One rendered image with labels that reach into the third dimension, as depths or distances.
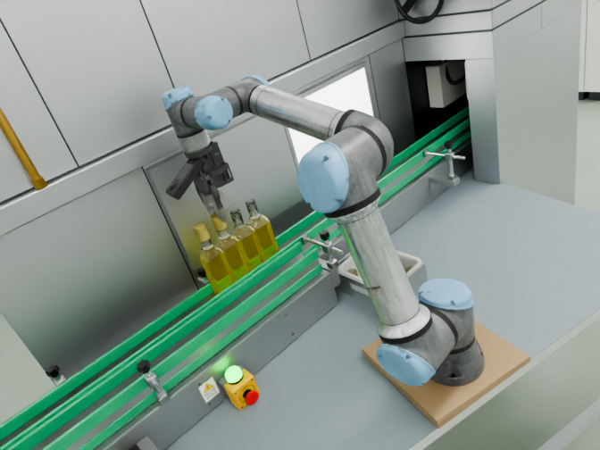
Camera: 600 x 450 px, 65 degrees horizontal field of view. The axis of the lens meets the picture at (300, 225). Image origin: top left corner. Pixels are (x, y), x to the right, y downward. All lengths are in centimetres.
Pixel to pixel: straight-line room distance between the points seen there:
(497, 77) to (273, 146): 84
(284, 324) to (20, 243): 71
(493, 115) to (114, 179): 132
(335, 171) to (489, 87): 114
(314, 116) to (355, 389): 68
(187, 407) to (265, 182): 71
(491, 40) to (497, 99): 21
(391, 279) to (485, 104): 110
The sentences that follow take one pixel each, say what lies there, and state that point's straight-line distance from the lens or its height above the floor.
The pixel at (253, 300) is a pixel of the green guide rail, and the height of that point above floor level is 95.
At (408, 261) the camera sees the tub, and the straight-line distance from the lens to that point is 150.
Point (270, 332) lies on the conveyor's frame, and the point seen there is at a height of 84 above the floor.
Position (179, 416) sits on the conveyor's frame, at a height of 81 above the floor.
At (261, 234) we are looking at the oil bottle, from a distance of 139.
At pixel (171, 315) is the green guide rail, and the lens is 138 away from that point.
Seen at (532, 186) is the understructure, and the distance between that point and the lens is 229.
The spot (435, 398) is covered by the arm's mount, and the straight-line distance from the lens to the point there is 119.
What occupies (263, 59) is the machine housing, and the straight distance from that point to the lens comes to 155.
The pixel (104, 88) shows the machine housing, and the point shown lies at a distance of 132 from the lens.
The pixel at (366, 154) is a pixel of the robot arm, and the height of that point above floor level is 137.
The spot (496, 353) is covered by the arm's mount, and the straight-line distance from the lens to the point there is 128.
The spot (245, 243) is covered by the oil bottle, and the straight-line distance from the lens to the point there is 136.
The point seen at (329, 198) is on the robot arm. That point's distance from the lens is 84.
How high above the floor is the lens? 171
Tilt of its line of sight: 29 degrees down
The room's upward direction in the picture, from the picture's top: 17 degrees counter-clockwise
